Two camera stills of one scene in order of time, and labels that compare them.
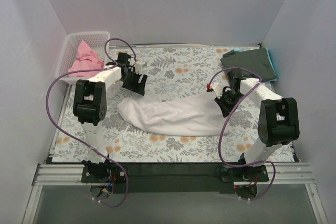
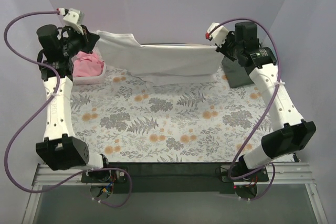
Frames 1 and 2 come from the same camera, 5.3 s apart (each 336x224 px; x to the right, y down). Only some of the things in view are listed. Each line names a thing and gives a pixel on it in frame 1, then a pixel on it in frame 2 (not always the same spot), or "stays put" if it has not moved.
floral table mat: (188, 71) stays put
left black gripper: (134, 79) to (86, 37)
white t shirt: (198, 115) to (160, 64)
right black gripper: (226, 102) to (226, 51)
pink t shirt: (86, 59) stays put
